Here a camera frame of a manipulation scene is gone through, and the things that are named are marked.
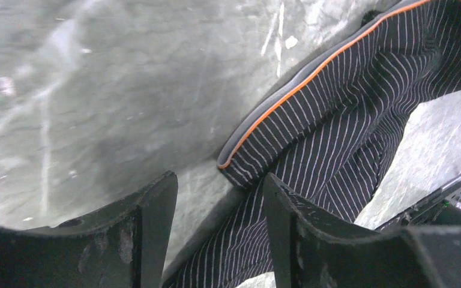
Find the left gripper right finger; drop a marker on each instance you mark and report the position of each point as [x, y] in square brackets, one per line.
[311, 247]

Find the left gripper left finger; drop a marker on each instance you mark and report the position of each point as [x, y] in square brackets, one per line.
[122, 244]

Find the black striped underwear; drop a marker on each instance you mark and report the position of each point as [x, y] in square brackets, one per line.
[331, 132]

